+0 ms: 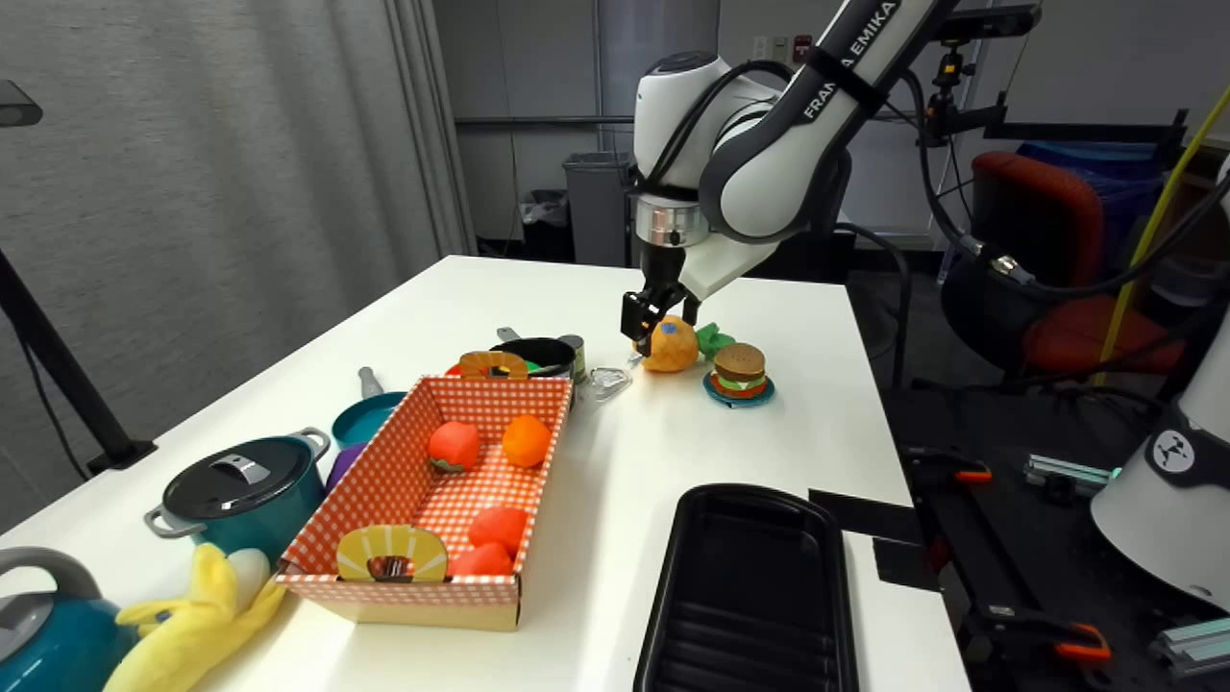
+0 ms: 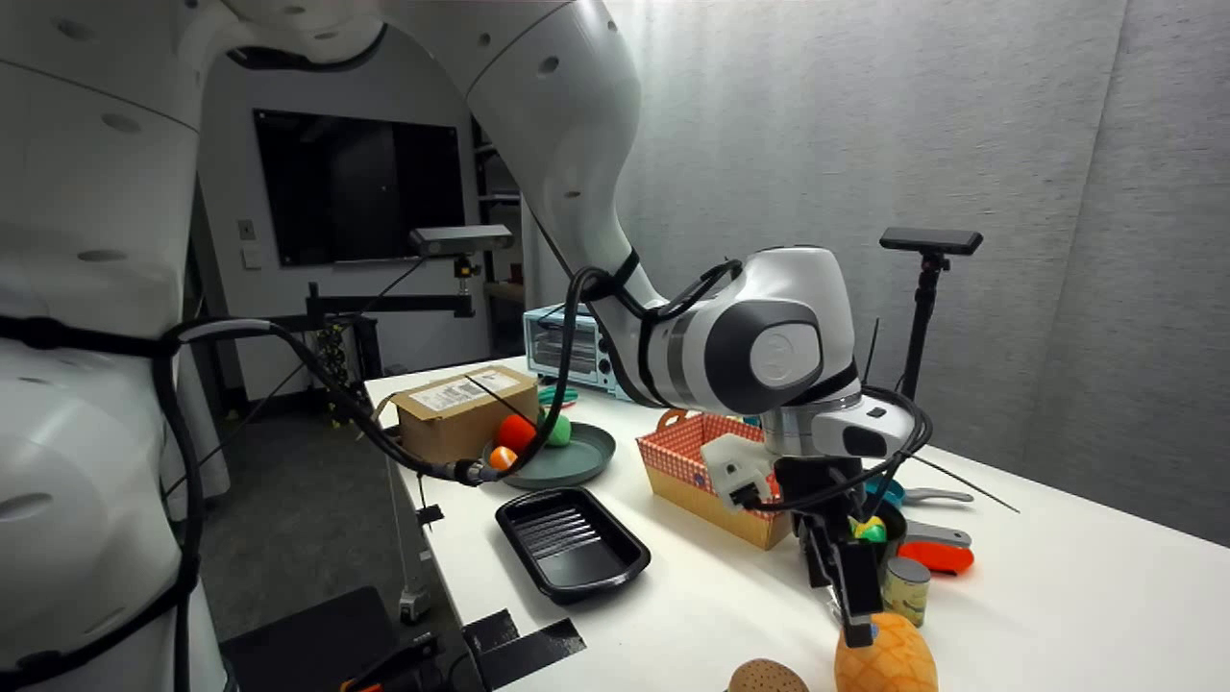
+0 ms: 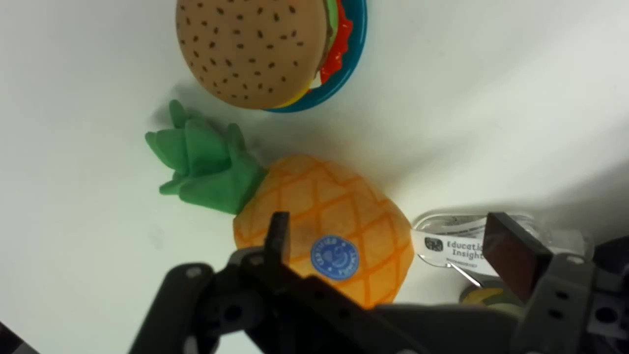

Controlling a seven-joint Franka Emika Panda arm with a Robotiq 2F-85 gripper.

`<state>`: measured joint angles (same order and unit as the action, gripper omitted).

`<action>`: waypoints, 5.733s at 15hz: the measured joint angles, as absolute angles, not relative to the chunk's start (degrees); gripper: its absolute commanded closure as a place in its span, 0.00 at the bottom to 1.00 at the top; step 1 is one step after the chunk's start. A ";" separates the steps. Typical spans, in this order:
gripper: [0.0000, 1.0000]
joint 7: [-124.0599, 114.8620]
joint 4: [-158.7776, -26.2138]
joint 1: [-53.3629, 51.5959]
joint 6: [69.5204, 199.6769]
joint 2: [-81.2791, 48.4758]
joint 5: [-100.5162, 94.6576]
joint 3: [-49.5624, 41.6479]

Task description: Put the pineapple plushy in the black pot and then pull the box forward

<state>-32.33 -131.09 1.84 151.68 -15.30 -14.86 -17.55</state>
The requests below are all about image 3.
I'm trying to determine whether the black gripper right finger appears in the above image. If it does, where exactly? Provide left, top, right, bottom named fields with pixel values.
left=482, top=211, right=629, bottom=354

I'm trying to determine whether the teal burger plate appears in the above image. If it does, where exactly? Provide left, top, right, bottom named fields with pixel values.
left=268, top=0, right=370, bottom=115

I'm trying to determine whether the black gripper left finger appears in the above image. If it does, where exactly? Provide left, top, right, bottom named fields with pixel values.
left=130, top=211, right=311, bottom=354

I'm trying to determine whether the toy hamburger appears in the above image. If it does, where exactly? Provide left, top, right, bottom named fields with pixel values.
left=176, top=0, right=356, bottom=111

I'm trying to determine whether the clear plastic labelled tag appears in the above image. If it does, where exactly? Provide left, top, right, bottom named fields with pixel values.
left=412, top=207, right=592, bottom=292

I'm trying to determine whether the orange pineapple plushy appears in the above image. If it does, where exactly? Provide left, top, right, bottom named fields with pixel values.
left=144, top=99, right=417, bottom=311

